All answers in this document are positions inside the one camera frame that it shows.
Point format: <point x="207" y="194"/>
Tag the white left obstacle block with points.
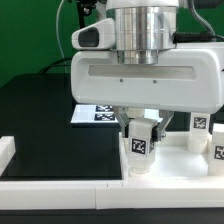
<point x="7" y="151"/>

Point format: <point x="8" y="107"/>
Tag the white paper with tags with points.
<point x="84" y="114"/>

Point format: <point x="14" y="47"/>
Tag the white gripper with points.
<point x="187" y="78"/>

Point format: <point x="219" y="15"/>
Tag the white front obstacle bar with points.
<point x="48" y="195"/>

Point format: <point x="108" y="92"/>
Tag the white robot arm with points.
<point x="134" y="57"/>

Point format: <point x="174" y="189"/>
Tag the white square table top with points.
<point x="173" y="160"/>

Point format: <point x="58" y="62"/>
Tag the black camera pole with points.
<point x="84" y="8"/>

